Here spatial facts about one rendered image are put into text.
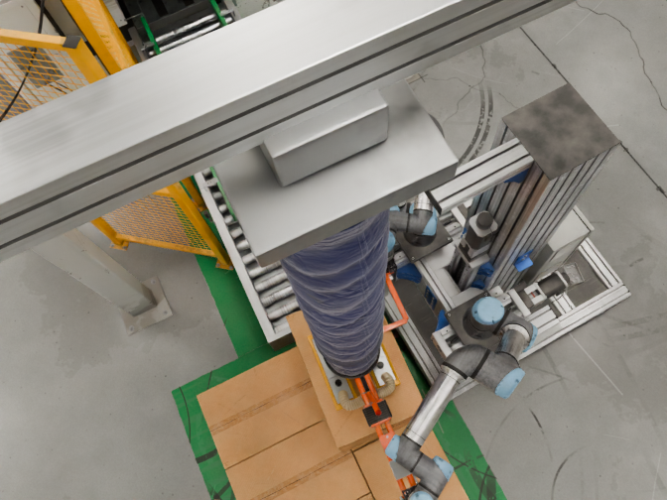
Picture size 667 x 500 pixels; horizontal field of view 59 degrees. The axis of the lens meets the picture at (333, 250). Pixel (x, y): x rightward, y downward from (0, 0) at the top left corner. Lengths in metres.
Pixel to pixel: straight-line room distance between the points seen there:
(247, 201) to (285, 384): 2.35
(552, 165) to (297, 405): 1.82
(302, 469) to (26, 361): 2.01
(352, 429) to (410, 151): 1.82
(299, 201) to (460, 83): 3.76
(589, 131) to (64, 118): 1.53
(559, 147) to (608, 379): 2.21
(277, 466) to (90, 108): 2.53
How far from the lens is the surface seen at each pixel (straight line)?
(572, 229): 2.67
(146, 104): 0.68
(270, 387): 3.10
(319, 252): 0.99
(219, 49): 0.70
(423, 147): 0.81
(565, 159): 1.85
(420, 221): 2.22
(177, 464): 3.75
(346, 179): 0.79
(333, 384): 2.50
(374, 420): 2.36
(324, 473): 3.04
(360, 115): 0.73
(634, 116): 4.62
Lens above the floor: 3.57
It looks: 69 degrees down
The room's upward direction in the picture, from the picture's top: 11 degrees counter-clockwise
